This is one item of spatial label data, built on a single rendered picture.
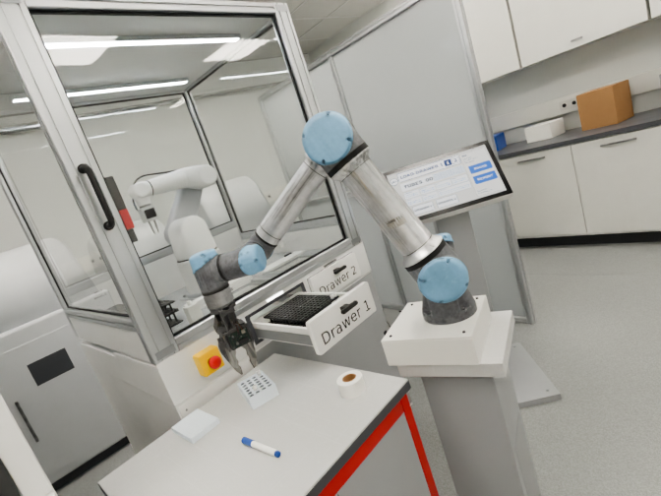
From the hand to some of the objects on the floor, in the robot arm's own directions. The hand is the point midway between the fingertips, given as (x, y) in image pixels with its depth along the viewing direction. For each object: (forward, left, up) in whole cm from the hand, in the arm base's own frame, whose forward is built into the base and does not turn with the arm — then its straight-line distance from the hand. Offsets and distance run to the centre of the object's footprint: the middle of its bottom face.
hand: (245, 365), depth 117 cm
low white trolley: (-6, +11, -88) cm, 88 cm away
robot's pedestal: (-55, -27, -87) cm, 106 cm away
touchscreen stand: (-48, -115, -84) cm, 150 cm away
